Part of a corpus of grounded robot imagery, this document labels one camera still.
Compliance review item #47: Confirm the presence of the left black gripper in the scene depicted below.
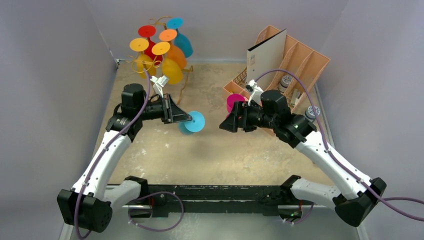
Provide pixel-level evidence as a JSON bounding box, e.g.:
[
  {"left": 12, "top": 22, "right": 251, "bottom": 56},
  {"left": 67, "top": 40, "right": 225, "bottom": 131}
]
[{"left": 137, "top": 93, "right": 192, "bottom": 124}]

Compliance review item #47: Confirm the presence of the blue wine glass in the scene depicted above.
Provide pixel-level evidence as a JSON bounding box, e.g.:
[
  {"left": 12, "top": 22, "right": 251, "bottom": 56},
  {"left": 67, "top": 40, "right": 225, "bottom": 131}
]
[
  {"left": 178, "top": 111, "right": 205, "bottom": 135},
  {"left": 166, "top": 17, "right": 194, "bottom": 58}
]

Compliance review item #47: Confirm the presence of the pink wine glass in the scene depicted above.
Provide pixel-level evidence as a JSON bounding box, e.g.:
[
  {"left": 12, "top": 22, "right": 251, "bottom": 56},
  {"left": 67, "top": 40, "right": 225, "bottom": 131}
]
[{"left": 226, "top": 93, "right": 248, "bottom": 117}]

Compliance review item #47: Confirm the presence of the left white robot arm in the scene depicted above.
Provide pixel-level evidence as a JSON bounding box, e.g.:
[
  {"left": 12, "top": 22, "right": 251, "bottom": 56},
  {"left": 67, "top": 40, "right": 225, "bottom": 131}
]
[{"left": 56, "top": 83, "right": 193, "bottom": 233}]

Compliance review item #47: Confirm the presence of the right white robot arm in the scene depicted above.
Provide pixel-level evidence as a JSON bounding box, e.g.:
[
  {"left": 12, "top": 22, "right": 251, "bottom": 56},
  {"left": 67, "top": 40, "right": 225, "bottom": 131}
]
[{"left": 219, "top": 90, "right": 387, "bottom": 227}]

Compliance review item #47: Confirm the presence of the front yellow wine glass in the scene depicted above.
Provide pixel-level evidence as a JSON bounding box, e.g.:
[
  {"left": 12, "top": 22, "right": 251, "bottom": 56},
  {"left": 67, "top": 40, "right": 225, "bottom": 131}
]
[{"left": 152, "top": 41, "right": 183, "bottom": 85}]

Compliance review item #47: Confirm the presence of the yellow wine glass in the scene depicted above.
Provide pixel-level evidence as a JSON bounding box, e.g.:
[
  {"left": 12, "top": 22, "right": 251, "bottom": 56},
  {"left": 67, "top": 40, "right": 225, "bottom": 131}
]
[
  {"left": 152, "top": 41, "right": 183, "bottom": 85},
  {"left": 129, "top": 37, "right": 156, "bottom": 79}
]

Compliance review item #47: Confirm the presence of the orange wine glass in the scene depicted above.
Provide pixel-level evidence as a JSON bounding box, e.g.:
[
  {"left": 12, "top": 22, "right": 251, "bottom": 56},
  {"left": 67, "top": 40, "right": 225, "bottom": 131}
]
[{"left": 159, "top": 29, "right": 187, "bottom": 69}]

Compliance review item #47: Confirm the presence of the rear yellow wine glass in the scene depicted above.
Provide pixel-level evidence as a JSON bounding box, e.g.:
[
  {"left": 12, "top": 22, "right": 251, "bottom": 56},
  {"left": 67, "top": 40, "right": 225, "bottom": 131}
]
[{"left": 129, "top": 37, "right": 156, "bottom": 79}]

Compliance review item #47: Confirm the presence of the red wine glass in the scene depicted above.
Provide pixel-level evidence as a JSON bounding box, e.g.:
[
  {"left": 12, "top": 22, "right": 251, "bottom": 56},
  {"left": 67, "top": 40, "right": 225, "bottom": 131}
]
[{"left": 138, "top": 25, "right": 163, "bottom": 62}]

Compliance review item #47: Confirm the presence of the patterned tin in organizer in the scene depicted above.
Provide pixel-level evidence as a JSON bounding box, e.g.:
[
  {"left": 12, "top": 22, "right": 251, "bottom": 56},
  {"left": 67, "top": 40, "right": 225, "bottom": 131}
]
[{"left": 278, "top": 75, "right": 293, "bottom": 93}]

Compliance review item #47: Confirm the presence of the grey tape roll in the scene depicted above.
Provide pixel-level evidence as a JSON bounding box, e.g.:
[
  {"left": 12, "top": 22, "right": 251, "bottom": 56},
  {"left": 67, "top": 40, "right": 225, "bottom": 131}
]
[{"left": 304, "top": 105, "right": 321, "bottom": 122}]

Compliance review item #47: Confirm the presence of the white binder folder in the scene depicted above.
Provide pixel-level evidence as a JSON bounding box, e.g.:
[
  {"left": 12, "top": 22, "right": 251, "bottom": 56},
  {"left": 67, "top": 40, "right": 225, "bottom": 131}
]
[{"left": 245, "top": 26, "right": 287, "bottom": 84}]

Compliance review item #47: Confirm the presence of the peach plastic file organizer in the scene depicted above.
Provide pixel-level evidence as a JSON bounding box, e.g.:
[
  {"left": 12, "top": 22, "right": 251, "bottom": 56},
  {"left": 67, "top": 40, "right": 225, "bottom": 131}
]
[{"left": 223, "top": 25, "right": 330, "bottom": 114}]

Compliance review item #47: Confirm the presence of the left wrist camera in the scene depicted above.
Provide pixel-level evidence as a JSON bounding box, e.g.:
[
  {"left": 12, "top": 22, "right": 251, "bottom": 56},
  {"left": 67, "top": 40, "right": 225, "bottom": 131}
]
[{"left": 150, "top": 75, "right": 169, "bottom": 98}]

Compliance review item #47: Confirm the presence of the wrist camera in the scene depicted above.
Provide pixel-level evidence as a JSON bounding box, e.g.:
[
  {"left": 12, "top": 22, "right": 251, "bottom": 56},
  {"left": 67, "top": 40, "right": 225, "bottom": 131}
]
[
  {"left": 245, "top": 79, "right": 264, "bottom": 106},
  {"left": 150, "top": 75, "right": 169, "bottom": 98}
]

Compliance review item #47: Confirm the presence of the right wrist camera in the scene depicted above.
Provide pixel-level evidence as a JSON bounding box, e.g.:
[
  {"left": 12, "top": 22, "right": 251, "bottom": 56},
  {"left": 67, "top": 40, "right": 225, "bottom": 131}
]
[{"left": 245, "top": 79, "right": 264, "bottom": 106}]

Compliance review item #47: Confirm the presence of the gold wire glass rack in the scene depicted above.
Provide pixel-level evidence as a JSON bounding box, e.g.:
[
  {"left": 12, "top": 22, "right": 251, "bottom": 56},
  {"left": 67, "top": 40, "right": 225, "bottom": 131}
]
[{"left": 125, "top": 16, "right": 194, "bottom": 104}]

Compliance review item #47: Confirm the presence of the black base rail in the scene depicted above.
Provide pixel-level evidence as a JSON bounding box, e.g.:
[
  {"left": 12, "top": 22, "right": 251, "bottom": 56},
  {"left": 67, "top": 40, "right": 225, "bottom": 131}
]
[{"left": 129, "top": 184, "right": 312, "bottom": 219}]

